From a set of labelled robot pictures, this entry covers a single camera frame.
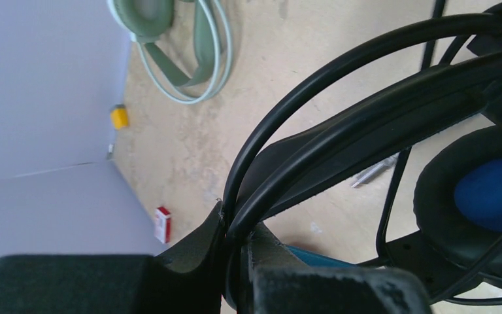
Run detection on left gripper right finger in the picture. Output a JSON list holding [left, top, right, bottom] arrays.
[[246, 223, 431, 313]]

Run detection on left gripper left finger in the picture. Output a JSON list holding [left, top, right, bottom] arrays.
[[0, 202, 224, 313]]

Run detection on black headphone cable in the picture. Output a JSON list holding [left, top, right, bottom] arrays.
[[374, 0, 502, 306]]

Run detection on black blue headphones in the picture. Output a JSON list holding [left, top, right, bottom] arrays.
[[223, 1, 502, 312]]

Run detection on mint green headphones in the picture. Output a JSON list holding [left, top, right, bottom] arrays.
[[107, 0, 234, 105]]

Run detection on red white small card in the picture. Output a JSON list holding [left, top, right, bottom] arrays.
[[154, 207, 171, 244]]

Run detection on yellow small block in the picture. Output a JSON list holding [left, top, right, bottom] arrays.
[[110, 104, 129, 130]]

